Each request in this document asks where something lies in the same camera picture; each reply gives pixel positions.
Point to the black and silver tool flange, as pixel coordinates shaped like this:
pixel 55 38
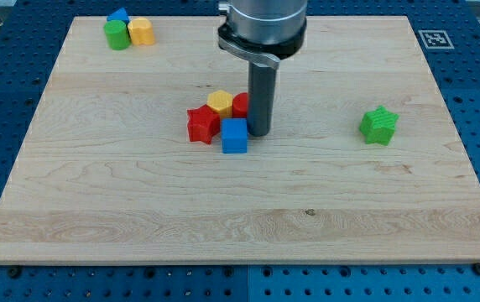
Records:
pixel 265 55

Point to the red cylinder block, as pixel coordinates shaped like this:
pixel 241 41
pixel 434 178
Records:
pixel 240 105

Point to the white fiducial marker tag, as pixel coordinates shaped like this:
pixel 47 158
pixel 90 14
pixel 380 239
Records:
pixel 435 39

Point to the red star block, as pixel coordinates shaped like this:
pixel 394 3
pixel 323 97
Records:
pixel 203 124

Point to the green cylinder block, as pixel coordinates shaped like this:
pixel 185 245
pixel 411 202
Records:
pixel 117 35

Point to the green star block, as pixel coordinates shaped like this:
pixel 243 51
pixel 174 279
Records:
pixel 378 126

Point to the yellow heart block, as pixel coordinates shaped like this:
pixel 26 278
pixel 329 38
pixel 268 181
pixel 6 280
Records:
pixel 141 31

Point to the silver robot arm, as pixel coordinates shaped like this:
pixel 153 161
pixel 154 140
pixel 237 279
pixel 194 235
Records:
pixel 262 32

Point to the yellow hexagon block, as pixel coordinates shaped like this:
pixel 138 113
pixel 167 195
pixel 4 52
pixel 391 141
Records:
pixel 221 103

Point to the blue cube block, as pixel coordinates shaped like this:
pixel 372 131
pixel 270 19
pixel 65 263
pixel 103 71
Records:
pixel 234 136

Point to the wooden board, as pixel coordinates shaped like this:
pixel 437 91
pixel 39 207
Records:
pixel 107 175

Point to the blue triangle block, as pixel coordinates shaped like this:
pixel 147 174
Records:
pixel 120 14

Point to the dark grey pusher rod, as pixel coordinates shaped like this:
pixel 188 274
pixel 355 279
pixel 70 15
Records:
pixel 261 89

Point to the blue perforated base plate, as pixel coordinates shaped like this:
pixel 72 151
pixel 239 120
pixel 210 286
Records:
pixel 30 40

